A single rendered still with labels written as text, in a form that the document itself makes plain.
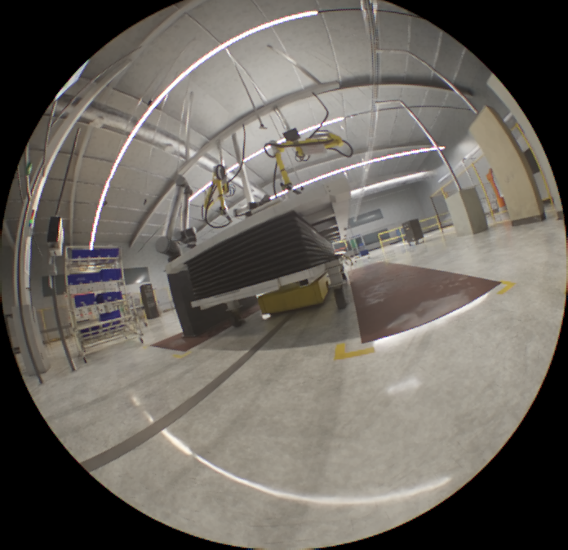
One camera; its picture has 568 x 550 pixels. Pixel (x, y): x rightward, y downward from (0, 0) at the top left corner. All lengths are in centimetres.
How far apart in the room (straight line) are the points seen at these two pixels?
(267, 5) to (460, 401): 1020
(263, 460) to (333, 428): 20
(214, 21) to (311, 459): 1019
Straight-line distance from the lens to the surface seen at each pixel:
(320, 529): 44
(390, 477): 45
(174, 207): 224
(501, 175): 401
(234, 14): 973
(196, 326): 219
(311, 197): 94
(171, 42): 1005
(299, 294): 179
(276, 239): 101
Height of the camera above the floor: 44
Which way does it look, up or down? 3 degrees up
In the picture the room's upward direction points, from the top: 16 degrees counter-clockwise
